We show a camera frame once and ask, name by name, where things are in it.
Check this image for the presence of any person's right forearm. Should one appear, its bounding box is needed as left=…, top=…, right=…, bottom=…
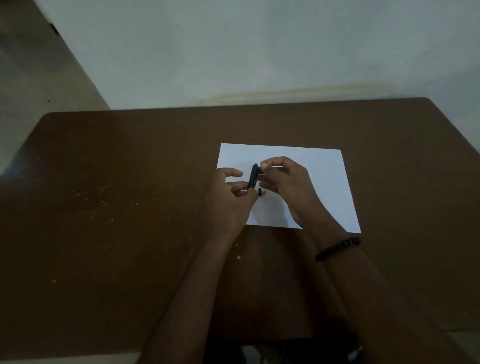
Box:
left=300, top=220, right=479, bottom=364

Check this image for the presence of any person's left forearm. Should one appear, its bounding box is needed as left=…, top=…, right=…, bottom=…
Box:
left=136, top=232, right=246, bottom=364

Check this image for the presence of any person's left hand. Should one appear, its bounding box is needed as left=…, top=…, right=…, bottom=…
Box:
left=204, top=167, right=260, bottom=238

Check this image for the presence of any white paper sheet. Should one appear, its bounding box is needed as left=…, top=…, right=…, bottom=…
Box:
left=216, top=143, right=362, bottom=234

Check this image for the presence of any black bead bracelet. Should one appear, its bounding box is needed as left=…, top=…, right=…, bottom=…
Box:
left=315, top=236, right=362, bottom=262

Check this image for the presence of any person's right hand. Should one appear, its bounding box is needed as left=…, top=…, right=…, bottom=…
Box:
left=257, top=156, right=332, bottom=230

